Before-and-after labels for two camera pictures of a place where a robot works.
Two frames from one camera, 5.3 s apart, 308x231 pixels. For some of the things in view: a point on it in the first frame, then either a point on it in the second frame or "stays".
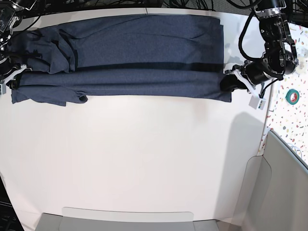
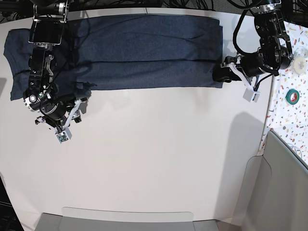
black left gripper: x=6 y=67 to x=55 y=110
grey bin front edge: x=76 y=219 stays
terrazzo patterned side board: x=287 y=112 stays
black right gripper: x=254 y=70 to x=250 y=63
